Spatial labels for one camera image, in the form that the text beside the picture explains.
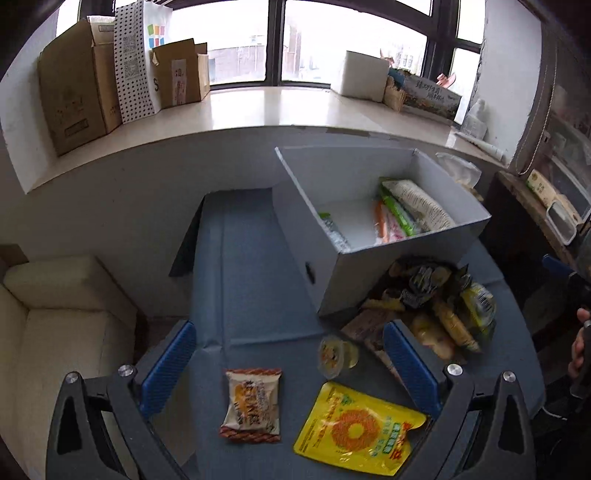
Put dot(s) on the long printed box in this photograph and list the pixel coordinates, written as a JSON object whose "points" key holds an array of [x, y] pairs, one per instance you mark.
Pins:
{"points": [[429, 98]]}

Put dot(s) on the green snack packet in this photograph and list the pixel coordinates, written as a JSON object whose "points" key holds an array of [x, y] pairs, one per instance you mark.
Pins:
{"points": [[399, 217]]}

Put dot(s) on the orange snack stick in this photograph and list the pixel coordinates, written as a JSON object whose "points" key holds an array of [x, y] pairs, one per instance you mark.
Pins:
{"points": [[381, 224]]}

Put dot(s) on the clear packet with green top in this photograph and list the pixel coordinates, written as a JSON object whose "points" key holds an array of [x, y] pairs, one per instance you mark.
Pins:
{"points": [[333, 233]]}

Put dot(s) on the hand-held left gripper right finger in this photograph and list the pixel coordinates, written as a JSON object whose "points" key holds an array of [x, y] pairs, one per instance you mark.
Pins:
{"points": [[411, 369]]}

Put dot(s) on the woven basket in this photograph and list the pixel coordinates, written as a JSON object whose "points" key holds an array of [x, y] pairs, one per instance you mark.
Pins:
{"points": [[393, 97]]}

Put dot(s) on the white window sill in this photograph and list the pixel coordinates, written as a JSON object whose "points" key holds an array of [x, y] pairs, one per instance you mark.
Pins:
{"points": [[277, 108]]}

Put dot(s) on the patterned white noodle packet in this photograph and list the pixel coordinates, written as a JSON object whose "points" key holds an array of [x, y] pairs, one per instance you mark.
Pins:
{"points": [[422, 203]]}

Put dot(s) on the blue tablecloth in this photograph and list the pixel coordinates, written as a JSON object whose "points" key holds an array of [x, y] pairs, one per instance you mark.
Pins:
{"points": [[249, 300]]}

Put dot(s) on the pile of snack packets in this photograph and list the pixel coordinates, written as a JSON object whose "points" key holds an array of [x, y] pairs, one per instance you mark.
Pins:
{"points": [[438, 318]]}

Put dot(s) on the small open cardboard box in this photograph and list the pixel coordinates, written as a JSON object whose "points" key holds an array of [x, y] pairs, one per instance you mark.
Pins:
{"points": [[184, 78]]}

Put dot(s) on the orange and white snack packet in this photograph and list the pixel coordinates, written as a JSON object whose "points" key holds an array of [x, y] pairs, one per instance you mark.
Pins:
{"points": [[251, 406]]}

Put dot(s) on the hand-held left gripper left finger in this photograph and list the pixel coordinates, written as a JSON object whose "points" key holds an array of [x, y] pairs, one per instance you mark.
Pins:
{"points": [[168, 369]]}

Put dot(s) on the white foam box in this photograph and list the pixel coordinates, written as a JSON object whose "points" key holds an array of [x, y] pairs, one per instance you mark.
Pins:
{"points": [[362, 76]]}

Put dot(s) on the yellow snack packet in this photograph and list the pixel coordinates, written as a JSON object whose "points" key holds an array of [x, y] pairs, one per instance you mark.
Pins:
{"points": [[355, 431]]}

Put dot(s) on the large brown cardboard box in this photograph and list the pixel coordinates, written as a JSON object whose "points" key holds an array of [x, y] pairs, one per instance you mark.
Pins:
{"points": [[74, 92]]}

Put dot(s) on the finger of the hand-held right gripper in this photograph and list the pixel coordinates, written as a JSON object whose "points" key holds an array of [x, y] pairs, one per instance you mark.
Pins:
{"points": [[556, 265]]}

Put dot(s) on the clear plastic container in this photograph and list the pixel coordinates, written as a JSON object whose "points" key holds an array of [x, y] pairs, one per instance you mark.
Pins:
{"points": [[561, 224]]}

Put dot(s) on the dark wooden shelf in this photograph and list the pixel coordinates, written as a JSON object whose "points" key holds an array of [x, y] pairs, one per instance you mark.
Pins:
{"points": [[521, 205]]}

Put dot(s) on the pink ornament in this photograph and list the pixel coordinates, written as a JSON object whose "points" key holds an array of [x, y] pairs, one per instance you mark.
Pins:
{"points": [[446, 80]]}

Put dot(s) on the cream carton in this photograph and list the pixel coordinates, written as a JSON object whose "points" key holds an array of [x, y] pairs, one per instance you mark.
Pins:
{"points": [[542, 187]]}

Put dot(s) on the cream sofa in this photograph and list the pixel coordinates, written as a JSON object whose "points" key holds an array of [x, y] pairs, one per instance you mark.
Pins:
{"points": [[55, 323]]}

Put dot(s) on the person's right hand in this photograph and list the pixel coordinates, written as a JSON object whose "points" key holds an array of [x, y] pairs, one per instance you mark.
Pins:
{"points": [[578, 355]]}

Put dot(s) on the black window frame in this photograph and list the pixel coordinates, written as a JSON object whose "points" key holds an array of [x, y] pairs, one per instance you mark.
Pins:
{"points": [[276, 41]]}

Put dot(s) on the round jelly cup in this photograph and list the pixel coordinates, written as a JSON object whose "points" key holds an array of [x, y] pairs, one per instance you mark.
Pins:
{"points": [[333, 355]]}

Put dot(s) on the polka dot paper bag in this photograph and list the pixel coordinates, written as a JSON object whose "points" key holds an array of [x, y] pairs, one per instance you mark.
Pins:
{"points": [[131, 69]]}

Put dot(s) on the white tube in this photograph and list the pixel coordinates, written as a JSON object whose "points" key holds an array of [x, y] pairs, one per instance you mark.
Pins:
{"points": [[482, 146]]}

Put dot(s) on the white cardboard box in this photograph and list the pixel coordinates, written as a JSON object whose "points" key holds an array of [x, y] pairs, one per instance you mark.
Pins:
{"points": [[323, 263]]}

